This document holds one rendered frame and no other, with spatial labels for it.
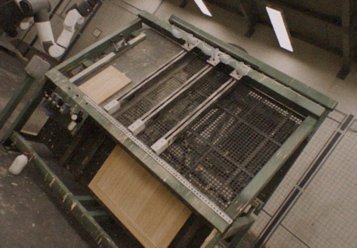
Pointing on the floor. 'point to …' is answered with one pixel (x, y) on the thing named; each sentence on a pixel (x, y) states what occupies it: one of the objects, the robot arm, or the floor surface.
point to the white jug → (18, 164)
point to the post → (15, 100)
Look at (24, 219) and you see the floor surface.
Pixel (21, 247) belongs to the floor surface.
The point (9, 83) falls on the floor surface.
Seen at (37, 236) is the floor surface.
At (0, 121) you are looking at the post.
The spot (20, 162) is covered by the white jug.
